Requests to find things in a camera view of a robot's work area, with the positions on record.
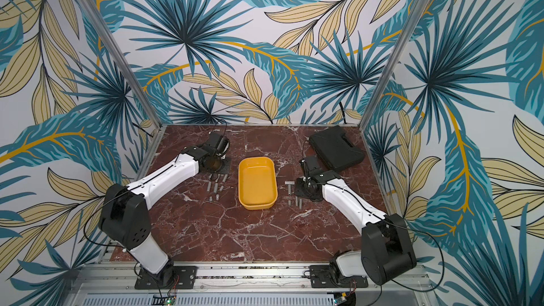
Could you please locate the yellow plastic storage tray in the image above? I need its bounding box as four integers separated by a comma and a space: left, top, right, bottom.
238, 157, 278, 211

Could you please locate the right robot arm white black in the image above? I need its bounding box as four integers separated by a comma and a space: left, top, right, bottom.
295, 156, 417, 286

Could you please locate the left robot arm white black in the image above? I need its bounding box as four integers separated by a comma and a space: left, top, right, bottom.
99, 133, 230, 283

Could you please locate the black tool case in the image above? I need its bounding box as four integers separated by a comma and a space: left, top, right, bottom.
309, 126, 365, 172

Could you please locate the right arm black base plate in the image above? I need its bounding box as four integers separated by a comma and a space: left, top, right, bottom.
304, 263, 368, 288

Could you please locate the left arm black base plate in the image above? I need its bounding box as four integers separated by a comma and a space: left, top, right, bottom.
135, 266, 198, 290

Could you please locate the aluminium front rail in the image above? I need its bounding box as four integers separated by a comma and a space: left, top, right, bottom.
64, 262, 439, 305

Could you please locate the aluminium frame post left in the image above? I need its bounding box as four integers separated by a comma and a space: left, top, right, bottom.
77, 0, 162, 129

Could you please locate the aluminium frame post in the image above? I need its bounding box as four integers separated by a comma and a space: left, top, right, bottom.
359, 0, 429, 133
77, 0, 162, 129

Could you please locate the aluminium frame post right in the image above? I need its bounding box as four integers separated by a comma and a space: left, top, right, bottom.
359, 0, 429, 133

